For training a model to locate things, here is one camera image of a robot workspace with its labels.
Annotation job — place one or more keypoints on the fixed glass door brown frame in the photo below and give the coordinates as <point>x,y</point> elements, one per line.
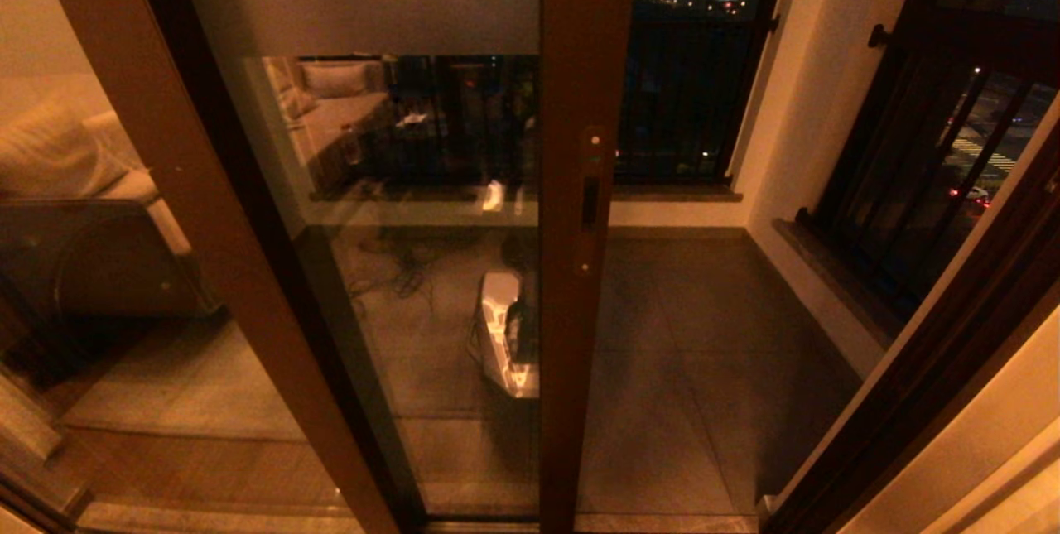
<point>190,186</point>

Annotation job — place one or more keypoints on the front-load washing machine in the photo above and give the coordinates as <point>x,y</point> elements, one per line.
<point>108,269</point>

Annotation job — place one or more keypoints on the black metal balcony railing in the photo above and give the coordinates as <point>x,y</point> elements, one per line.
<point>952,45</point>
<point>687,103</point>

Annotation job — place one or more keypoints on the dark brown door jamb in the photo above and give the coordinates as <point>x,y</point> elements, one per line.
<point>994,294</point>

